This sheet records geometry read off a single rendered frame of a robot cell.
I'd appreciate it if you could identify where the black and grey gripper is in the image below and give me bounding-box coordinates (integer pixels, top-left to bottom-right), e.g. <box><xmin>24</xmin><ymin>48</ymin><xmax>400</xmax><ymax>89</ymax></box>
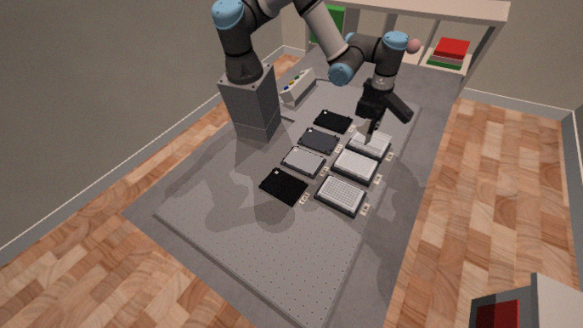
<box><xmin>355</xmin><ymin>77</ymin><xmax>394</xmax><ymax>145</ymax></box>

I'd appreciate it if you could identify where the grey operator panel with coloured keys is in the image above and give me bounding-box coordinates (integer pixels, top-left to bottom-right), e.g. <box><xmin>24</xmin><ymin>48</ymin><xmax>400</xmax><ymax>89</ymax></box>
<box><xmin>279</xmin><ymin>68</ymin><xmax>330</xmax><ymax>107</ymax></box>

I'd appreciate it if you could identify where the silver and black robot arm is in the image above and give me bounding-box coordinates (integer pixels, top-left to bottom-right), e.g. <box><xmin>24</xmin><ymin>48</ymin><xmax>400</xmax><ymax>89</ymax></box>
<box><xmin>212</xmin><ymin>0</ymin><xmax>414</xmax><ymax>124</ymax></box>

